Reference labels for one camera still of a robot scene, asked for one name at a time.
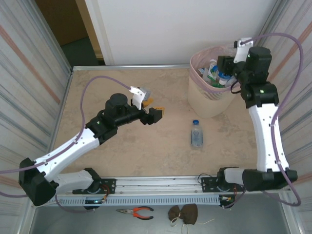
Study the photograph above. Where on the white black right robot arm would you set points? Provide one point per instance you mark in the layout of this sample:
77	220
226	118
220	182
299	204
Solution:
268	136

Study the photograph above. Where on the beige ribbed plastic bin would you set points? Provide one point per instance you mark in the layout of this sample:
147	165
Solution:
207	107

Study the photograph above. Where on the pink translucent bin liner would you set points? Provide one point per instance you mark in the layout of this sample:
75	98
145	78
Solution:
197	59

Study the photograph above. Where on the soda water blue cap bottle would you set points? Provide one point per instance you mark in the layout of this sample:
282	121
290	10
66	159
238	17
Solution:
196	134

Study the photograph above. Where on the small circuit board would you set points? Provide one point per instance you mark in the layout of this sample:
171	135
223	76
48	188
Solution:
95	201
228	198

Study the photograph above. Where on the brown wooden door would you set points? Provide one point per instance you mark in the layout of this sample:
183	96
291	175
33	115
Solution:
61	19

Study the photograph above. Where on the brown cloth pouch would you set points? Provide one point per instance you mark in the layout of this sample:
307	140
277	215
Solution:
187	214

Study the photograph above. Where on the aluminium back rail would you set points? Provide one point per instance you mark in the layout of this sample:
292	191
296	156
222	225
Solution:
134	66

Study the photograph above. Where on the white door frame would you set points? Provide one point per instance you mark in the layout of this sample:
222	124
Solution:
100	36

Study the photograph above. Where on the aluminium front rail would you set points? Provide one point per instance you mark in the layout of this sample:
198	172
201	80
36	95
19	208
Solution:
158	184

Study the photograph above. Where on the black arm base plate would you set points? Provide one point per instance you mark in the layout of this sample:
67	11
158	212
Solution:
207	182
109	184

